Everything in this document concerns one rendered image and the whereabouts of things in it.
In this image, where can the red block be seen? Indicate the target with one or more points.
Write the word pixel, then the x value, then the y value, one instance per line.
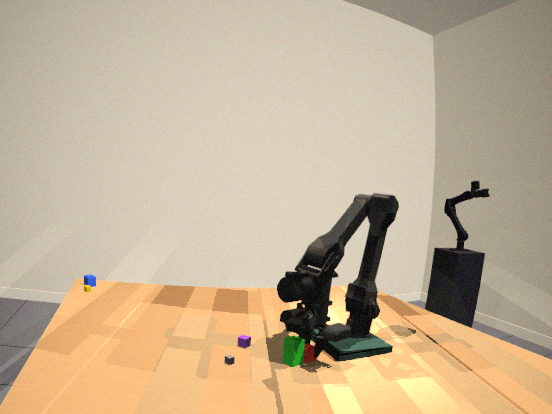
pixel 309 353

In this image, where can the small purple cube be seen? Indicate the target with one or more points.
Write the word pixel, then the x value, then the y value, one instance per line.
pixel 244 341

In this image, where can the blue block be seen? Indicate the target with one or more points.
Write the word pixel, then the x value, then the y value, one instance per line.
pixel 90 280

